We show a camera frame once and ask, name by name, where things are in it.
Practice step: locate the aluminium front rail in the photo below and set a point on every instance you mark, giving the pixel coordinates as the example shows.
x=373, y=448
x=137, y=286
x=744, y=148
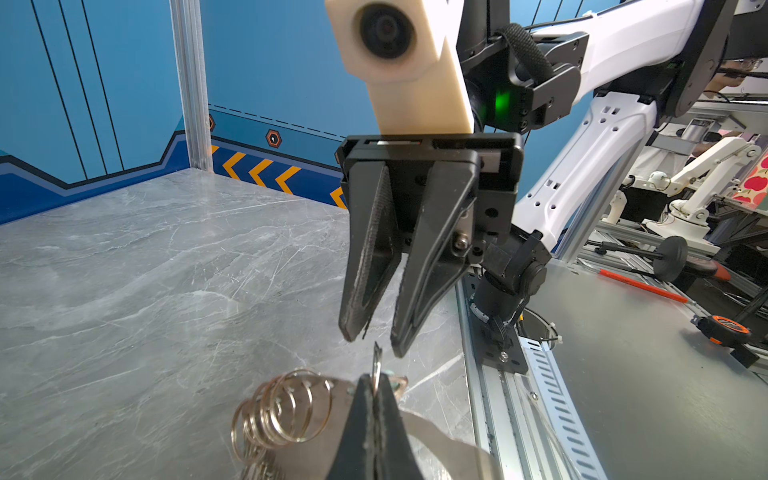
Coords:
x=522, y=412

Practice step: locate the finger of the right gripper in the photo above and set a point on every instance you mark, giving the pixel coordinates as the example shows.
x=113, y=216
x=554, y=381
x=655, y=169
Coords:
x=432, y=265
x=375, y=248

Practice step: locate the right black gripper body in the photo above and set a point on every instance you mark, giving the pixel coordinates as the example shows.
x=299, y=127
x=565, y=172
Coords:
x=410, y=160

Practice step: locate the black round stand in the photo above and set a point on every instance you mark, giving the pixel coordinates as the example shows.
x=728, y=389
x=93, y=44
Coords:
x=669, y=259

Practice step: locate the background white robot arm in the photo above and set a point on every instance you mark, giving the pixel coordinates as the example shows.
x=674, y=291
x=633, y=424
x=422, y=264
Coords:
x=711, y=174

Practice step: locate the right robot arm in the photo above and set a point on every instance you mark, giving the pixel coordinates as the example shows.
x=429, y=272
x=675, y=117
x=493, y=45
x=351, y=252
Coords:
x=585, y=95

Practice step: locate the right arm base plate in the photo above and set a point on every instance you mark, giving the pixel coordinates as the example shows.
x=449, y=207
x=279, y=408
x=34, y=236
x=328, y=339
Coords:
x=501, y=348

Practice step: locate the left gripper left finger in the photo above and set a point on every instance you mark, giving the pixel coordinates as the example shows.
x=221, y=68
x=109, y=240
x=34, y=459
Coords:
x=356, y=455

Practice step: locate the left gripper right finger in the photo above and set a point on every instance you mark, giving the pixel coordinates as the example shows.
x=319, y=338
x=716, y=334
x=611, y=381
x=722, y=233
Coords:
x=395, y=459

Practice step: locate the red pen on bench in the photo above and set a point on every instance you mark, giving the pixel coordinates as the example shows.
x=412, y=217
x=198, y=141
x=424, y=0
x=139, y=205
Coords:
x=643, y=286

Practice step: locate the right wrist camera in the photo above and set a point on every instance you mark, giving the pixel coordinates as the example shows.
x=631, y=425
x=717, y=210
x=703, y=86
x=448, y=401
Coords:
x=406, y=54

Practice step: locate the orange black tape measure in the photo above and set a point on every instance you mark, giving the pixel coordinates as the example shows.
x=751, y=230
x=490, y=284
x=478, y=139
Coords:
x=728, y=334

